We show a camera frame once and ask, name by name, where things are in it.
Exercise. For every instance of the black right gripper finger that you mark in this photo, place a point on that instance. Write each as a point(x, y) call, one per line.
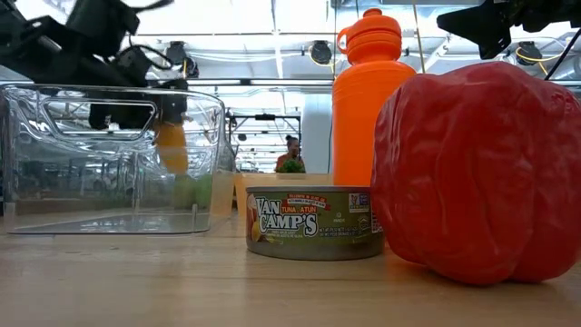
point(485, 22)

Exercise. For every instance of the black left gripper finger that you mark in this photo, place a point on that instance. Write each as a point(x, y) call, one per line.
point(173, 102)
point(118, 117)

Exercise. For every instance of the yellow banana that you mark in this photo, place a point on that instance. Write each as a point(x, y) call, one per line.
point(172, 147)

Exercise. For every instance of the green toy pear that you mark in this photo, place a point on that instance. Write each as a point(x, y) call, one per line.
point(184, 193)

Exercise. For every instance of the green toy apple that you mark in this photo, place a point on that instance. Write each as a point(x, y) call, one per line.
point(204, 191)

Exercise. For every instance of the red toy bell pepper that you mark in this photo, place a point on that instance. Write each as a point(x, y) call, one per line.
point(476, 172)

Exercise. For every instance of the orange plastic bottle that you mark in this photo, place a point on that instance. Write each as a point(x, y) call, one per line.
point(363, 113)

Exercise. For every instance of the green label tuna can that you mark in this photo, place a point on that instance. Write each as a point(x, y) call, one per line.
point(313, 222)

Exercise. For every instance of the black ceiling-hung device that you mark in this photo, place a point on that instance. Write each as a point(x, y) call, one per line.
point(528, 51)
point(176, 52)
point(321, 52)

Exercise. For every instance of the clear plastic bin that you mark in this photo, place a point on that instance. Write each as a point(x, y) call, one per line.
point(68, 181)
point(229, 181)

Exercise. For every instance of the person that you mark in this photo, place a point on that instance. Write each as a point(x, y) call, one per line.
point(292, 147)

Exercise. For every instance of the black metal frame stand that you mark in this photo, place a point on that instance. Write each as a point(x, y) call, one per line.
point(265, 117)

